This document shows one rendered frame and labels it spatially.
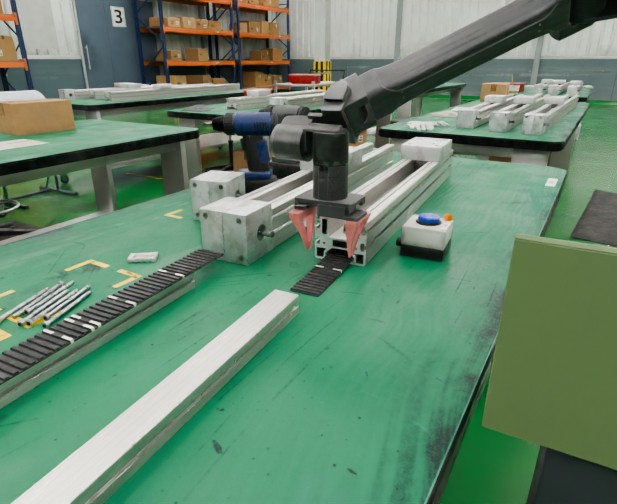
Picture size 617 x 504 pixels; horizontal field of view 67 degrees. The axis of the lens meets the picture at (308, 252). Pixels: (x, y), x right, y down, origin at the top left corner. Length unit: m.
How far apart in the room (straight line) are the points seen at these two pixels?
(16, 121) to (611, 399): 2.62
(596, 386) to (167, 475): 0.38
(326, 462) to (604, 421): 0.25
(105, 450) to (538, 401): 0.39
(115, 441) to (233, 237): 0.46
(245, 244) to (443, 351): 0.39
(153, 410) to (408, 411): 0.26
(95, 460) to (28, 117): 2.41
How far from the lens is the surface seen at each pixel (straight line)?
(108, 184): 3.18
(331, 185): 0.74
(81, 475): 0.46
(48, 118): 2.81
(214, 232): 0.87
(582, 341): 0.47
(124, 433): 0.48
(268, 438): 0.50
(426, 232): 0.88
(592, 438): 0.52
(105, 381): 0.61
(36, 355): 0.62
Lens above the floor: 1.12
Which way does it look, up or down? 22 degrees down
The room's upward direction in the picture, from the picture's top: straight up
